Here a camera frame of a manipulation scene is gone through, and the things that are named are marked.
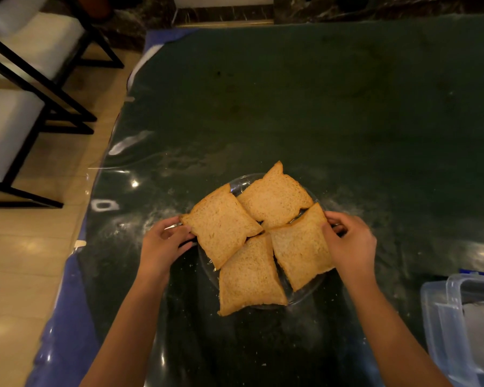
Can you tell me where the dark green tablecloth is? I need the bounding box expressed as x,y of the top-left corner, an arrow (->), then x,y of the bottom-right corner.
79,14 -> 484,387

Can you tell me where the clear glass plate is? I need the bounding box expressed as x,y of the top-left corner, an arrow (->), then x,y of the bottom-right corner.
197,172 -> 328,311

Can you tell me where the blue table underlay cloth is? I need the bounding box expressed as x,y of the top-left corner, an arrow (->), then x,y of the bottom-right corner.
24,28 -> 198,387

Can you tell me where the clear plastic table cover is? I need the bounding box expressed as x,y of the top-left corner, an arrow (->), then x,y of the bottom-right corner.
24,28 -> 484,387

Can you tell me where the person's right hand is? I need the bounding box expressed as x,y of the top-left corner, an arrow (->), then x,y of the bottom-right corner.
321,210 -> 378,281

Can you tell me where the person's right forearm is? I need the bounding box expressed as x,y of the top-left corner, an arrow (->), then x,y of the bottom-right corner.
342,273 -> 453,387

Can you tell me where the person's left hand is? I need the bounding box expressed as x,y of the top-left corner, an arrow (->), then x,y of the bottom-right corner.
138,216 -> 197,281

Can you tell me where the clear plastic storage container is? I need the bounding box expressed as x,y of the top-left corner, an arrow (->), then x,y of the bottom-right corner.
420,270 -> 484,387

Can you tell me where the white cushioned black frame chair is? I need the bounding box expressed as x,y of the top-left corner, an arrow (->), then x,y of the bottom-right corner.
0,0 -> 125,83
0,30 -> 98,209

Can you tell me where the person's left forearm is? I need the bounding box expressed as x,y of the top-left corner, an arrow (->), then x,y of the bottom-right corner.
80,273 -> 170,387

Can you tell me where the brown bread slice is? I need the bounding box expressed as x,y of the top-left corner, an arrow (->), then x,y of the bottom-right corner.
180,183 -> 264,270
269,202 -> 334,292
217,233 -> 288,317
237,160 -> 314,230

